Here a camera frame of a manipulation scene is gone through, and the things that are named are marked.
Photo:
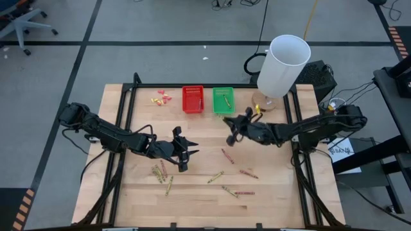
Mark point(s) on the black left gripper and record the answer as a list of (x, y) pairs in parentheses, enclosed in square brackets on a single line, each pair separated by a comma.
[(167, 150)]

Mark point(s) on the red plastic basket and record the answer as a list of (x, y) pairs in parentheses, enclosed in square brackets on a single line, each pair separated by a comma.
[(191, 101)]

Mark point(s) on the black side workstation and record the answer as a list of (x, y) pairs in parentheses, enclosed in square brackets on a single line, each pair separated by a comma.
[(393, 106)]

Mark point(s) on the black metal table frame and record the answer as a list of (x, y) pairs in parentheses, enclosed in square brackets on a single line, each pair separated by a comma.
[(151, 85)]

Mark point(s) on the black perforated box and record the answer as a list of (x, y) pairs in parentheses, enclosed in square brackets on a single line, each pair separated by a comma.
[(316, 80)]

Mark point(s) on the green crayon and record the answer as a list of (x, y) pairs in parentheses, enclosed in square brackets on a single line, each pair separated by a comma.
[(215, 177), (169, 185), (230, 191), (227, 101), (156, 175), (160, 172)]

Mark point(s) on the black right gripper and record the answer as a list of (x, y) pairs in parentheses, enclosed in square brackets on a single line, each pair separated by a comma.
[(253, 131)]

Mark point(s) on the white shade wooden base lamp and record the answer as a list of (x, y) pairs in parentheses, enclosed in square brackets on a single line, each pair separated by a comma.
[(282, 64)]

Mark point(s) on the grey base office chair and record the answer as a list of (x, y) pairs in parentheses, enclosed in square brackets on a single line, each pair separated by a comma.
[(20, 22)]

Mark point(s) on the white printed paper sheet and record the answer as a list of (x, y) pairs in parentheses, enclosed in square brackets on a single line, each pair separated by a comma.
[(345, 162)]

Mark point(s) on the orange striped black floor mat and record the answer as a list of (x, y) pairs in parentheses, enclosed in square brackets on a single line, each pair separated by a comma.
[(22, 208), (398, 41)]

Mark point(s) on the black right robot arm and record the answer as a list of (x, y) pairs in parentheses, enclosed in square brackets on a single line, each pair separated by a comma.
[(314, 126)]

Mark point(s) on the green plastic basket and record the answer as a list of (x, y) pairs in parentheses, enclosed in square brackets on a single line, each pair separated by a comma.
[(220, 106)]

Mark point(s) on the black device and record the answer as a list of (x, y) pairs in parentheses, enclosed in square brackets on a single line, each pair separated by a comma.
[(404, 85)]

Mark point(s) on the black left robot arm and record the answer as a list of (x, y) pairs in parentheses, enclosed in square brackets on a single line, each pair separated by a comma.
[(109, 131)]

